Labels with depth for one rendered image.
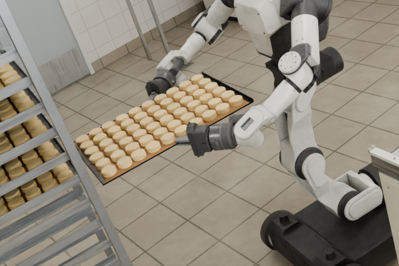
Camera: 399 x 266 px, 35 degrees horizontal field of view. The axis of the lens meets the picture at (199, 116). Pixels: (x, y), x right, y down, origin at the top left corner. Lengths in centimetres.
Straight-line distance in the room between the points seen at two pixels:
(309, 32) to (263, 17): 26
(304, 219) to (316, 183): 44
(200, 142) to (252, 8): 55
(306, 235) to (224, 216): 71
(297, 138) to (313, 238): 55
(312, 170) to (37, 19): 374
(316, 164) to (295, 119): 23
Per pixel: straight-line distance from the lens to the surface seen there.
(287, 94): 202
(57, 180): 211
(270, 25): 231
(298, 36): 210
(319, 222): 305
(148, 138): 220
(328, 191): 281
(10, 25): 183
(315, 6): 219
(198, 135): 208
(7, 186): 200
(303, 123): 258
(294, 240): 296
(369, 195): 290
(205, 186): 384
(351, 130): 394
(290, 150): 263
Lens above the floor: 211
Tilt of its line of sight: 27 degrees down
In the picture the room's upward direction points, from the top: 20 degrees counter-clockwise
